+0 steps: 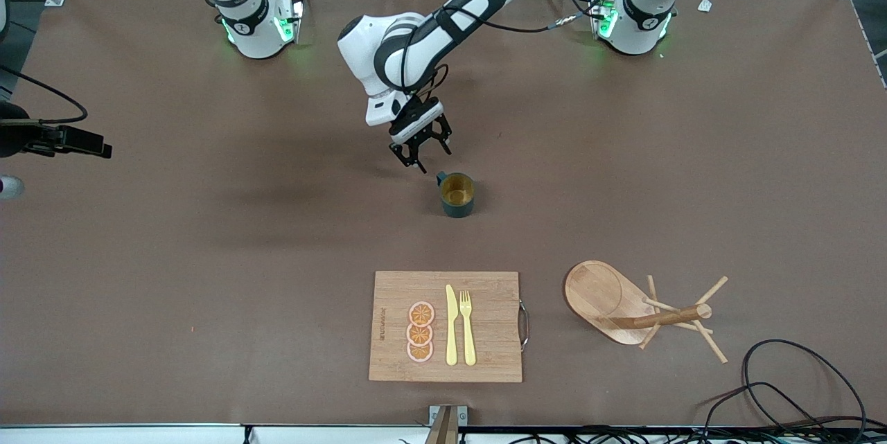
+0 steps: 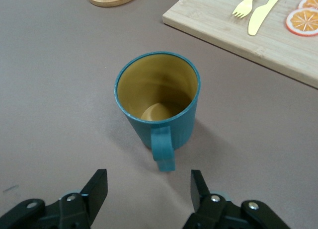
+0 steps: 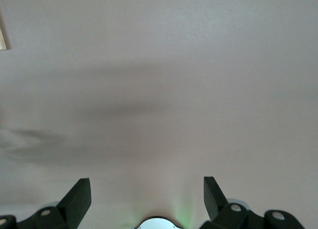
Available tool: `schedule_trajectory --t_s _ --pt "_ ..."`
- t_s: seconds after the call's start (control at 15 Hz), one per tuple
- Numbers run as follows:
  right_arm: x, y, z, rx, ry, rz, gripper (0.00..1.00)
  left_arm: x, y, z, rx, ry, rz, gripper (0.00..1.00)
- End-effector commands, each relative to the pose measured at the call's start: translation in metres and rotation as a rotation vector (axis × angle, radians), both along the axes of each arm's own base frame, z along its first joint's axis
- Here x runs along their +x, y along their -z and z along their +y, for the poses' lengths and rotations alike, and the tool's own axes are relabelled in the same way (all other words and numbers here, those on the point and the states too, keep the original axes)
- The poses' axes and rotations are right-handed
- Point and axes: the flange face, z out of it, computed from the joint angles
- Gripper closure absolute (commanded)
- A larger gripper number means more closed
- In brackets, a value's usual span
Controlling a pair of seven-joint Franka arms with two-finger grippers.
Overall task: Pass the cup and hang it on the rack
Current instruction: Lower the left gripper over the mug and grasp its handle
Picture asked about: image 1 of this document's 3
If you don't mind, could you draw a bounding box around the dark teal ribbed mug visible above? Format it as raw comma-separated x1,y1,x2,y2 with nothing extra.
435,171,476,219

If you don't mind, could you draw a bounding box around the wooden cup rack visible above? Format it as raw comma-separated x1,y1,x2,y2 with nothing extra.
563,260,730,365

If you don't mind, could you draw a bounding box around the brown table cover sheet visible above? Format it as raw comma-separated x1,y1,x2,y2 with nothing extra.
0,0,887,427

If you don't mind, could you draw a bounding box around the yellow plastic knife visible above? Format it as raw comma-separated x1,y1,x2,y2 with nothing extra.
445,284,459,366

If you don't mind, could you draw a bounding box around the yellow plastic fork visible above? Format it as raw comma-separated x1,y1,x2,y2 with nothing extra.
459,290,477,366

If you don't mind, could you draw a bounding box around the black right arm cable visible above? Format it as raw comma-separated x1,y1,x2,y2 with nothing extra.
0,66,89,125

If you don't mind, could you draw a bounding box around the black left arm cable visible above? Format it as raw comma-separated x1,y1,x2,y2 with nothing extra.
409,0,604,119

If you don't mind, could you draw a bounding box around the bamboo cutting board metal handle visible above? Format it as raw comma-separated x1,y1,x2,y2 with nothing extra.
368,271,530,384

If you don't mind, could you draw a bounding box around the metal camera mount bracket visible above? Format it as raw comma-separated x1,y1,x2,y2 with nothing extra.
424,405,468,444

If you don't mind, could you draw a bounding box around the white table edge rail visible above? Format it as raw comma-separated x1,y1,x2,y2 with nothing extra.
0,425,430,444

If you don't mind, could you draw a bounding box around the black looped table cable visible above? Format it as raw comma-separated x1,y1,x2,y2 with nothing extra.
741,339,868,431
703,382,825,431

